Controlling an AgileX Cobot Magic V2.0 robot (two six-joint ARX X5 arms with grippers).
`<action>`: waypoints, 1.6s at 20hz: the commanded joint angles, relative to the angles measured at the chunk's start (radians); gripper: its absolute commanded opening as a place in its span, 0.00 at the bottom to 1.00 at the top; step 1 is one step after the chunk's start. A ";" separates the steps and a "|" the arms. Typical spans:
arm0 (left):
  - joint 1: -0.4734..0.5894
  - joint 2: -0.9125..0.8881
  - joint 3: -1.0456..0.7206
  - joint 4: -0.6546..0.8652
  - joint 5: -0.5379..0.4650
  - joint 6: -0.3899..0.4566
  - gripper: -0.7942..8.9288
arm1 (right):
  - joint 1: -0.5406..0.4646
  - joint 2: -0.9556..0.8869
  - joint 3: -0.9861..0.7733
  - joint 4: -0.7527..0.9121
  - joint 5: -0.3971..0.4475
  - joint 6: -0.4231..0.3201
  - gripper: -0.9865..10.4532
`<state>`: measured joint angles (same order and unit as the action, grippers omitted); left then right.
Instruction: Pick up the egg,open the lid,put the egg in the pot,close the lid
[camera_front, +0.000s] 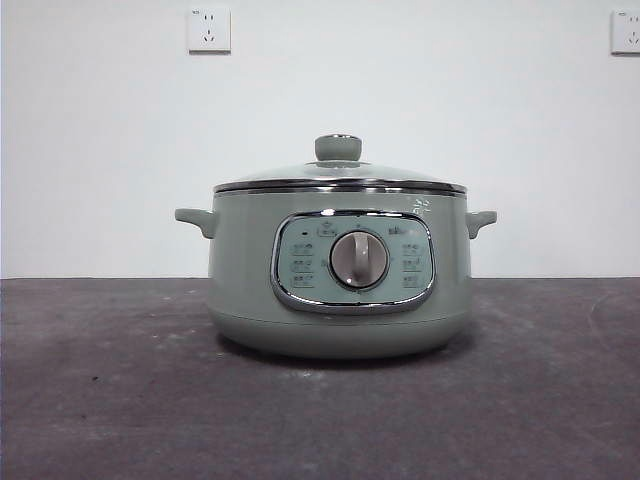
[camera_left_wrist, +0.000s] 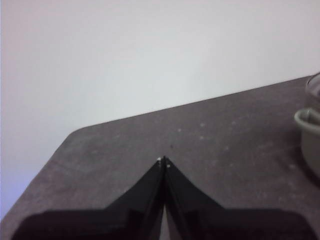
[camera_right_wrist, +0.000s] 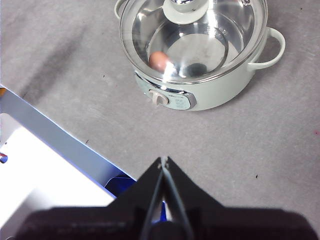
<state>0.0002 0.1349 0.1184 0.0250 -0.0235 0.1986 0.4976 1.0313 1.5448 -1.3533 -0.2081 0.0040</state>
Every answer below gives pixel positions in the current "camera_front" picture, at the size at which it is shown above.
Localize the glass lid with green knob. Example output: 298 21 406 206
213 133 469 195

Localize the pale green electric pot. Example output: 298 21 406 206
173 192 499 360

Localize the white wall socket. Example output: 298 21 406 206
187 6 233 55
609 10 640 56

